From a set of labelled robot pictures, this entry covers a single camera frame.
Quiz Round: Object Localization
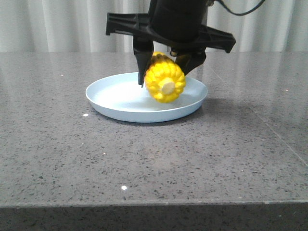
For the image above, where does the light blue round plate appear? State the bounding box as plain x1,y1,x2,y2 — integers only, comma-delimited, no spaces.
86,72,208,123

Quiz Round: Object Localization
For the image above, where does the yellow corn cob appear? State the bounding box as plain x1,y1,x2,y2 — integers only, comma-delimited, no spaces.
144,52,186,103

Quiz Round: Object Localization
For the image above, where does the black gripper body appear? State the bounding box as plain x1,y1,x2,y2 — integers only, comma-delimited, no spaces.
106,0,236,54

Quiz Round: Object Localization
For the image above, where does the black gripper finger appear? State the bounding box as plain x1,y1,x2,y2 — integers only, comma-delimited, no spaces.
175,51,206,76
133,36,154,87

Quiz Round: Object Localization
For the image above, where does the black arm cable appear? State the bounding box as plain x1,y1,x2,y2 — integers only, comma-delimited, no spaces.
215,0,267,16

